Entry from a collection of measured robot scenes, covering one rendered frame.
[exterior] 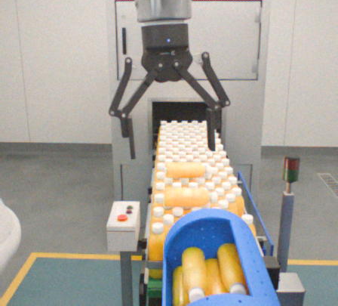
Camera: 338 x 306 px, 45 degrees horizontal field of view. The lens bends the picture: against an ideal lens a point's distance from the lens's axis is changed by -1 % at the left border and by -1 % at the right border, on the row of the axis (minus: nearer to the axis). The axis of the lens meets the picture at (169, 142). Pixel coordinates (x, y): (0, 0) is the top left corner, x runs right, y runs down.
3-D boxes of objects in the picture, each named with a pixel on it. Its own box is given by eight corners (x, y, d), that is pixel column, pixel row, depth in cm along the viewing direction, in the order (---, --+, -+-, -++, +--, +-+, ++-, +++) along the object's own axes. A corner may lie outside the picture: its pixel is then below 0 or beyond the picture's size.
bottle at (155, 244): (171, 273, 146) (172, 229, 141) (157, 282, 142) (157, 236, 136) (158, 266, 151) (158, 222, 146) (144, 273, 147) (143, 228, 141)
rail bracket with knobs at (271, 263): (251, 294, 136) (253, 267, 133) (247, 280, 143) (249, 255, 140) (281, 294, 136) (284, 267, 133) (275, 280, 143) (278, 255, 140)
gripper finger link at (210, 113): (205, 108, 70) (210, 107, 71) (207, 147, 72) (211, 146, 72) (210, 111, 68) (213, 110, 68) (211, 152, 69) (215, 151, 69)
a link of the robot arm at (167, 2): (131, -10, 67) (134, 27, 69) (134, -17, 59) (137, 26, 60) (185, -12, 68) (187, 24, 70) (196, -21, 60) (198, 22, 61)
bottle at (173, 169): (166, 176, 178) (207, 176, 178) (166, 160, 180) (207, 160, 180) (166, 179, 185) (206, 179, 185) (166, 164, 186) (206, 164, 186)
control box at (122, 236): (107, 251, 142) (106, 225, 139) (115, 224, 161) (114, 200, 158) (136, 251, 142) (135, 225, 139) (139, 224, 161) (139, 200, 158)
